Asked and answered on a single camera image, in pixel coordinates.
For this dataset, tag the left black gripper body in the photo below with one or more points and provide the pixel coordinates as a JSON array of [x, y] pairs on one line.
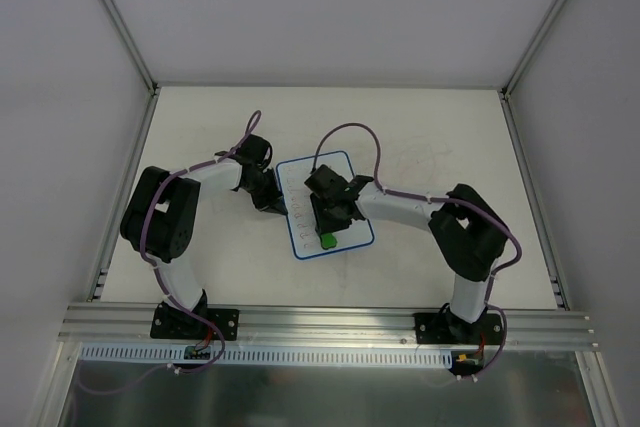
[[270, 198]]

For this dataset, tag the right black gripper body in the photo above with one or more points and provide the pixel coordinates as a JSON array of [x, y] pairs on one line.
[[327, 219]]

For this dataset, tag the blue framed whiteboard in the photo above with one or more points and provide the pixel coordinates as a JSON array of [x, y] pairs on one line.
[[305, 242]]

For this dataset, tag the green black eraser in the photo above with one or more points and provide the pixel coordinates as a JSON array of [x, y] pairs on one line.
[[328, 241]]

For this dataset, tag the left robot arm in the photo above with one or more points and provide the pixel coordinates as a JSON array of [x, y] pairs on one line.
[[160, 217]]

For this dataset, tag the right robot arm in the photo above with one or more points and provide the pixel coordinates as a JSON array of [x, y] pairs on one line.
[[470, 237]]

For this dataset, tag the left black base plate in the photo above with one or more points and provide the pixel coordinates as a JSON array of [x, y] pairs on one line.
[[172, 324]]

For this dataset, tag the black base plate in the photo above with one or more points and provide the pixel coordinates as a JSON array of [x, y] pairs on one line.
[[443, 328], [172, 324]]

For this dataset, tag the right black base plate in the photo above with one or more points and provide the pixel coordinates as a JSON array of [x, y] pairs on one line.
[[443, 328]]

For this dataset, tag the left aluminium frame post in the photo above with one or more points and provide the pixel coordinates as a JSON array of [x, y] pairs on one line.
[[129, 44]]

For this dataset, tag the aluminium frame post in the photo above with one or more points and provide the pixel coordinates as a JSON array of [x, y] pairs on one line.
[[129, 44], [541, 32]]

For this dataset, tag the aluminium mounting rail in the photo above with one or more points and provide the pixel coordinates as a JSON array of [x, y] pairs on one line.
[[545, 330]]

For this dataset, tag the white slotted cable duct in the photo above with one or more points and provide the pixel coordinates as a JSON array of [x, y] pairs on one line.
[[269, 355]]

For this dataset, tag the right aluminium frame post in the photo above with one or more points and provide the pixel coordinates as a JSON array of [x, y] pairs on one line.
[[541, 32]]

